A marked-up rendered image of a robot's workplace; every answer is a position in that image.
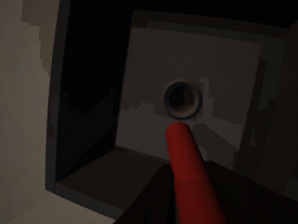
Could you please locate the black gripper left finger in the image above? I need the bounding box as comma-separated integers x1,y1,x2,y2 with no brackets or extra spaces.
114,164,176,224

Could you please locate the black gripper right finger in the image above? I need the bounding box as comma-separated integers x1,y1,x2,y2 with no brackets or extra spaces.
205,160,298,224

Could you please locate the dark grey open box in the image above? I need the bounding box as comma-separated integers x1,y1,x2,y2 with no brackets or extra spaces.
45,0,298,220

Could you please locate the red peg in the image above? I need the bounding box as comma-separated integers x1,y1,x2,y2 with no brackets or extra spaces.
166,121,229,224

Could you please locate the grey square plate with hole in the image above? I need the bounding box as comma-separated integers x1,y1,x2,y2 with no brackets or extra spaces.
116,27,261,171

